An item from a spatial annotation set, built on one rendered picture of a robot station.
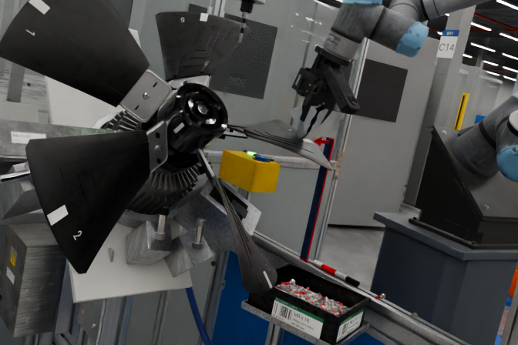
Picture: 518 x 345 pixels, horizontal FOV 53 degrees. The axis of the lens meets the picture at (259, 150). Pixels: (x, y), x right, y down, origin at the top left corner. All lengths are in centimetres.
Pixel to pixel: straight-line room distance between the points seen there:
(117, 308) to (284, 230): 130
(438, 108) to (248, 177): 636
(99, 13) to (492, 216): 101
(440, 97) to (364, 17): 660
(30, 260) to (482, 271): 108
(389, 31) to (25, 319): 103
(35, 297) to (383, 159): 457
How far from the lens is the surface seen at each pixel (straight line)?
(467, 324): 149
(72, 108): 121
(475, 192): 141
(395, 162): 565
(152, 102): 102
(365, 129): 528
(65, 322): 146
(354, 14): 115
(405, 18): 118
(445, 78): 775
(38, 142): 80
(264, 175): 150
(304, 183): 238
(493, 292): 152
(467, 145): 144
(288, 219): 237
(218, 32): 122
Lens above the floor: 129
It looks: 7 degrees down
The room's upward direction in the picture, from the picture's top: 12 degrees clockwise
